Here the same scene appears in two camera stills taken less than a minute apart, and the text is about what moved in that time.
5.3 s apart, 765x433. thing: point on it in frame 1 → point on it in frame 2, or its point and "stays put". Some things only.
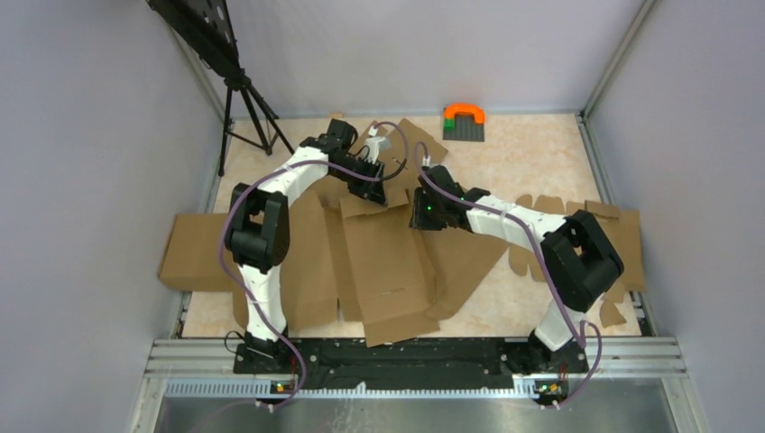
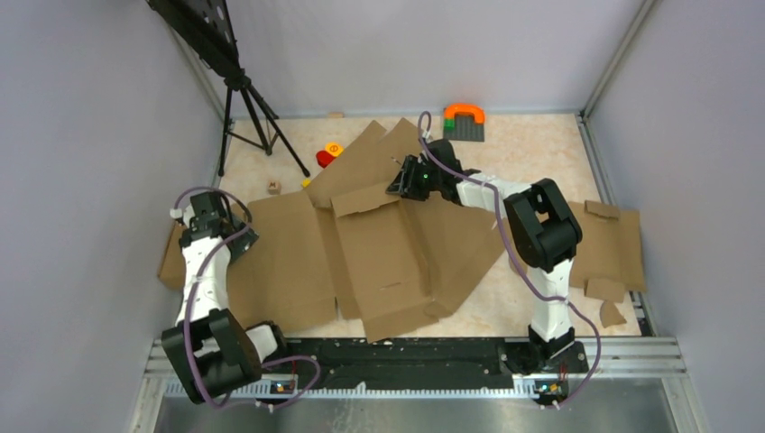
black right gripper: (419, 220) → (405, 185)
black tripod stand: (204, 28) stays put
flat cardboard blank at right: (622, 227) stays put
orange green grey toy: (464, 122) stays put
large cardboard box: (365, 263) stays put
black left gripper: (371, 189) → (243, 242)
